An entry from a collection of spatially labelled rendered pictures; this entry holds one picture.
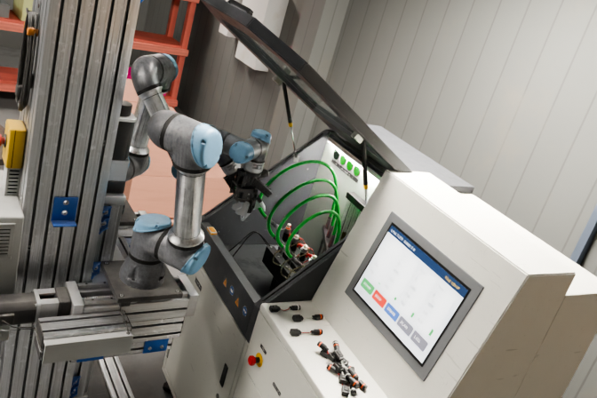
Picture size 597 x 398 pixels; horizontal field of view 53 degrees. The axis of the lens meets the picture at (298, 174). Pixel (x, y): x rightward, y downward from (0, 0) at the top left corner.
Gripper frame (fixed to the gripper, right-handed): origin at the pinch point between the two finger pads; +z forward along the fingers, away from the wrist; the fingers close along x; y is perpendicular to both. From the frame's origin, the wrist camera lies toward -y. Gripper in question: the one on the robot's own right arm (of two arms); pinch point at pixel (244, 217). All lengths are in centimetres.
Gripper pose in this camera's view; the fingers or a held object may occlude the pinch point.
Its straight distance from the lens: 230.4
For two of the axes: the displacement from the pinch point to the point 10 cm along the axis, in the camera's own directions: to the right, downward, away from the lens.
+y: -8.5, -0.6, -5.2
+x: 4.5, 4.3, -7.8
